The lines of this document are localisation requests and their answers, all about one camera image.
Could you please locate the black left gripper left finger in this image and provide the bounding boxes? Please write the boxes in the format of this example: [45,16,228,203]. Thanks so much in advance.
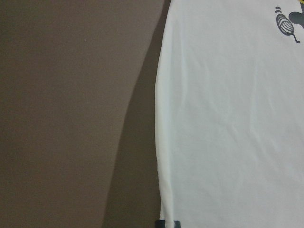
[154,220,166,228]

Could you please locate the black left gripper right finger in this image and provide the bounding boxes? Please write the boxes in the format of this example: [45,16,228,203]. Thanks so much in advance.
[174,220,180,228]

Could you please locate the cream long-sleeve cat shirt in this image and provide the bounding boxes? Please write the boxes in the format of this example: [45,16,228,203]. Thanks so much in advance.
[155,0,304,228]

